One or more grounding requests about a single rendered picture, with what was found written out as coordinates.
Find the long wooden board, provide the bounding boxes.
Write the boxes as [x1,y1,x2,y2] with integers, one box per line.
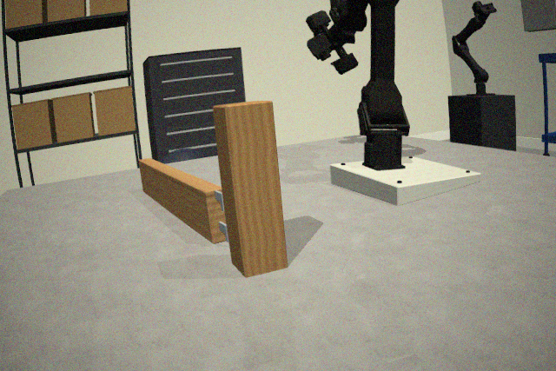
[138,158,229,244]

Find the wooden headboard post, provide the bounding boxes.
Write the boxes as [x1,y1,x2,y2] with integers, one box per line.
[213,101,288,278]

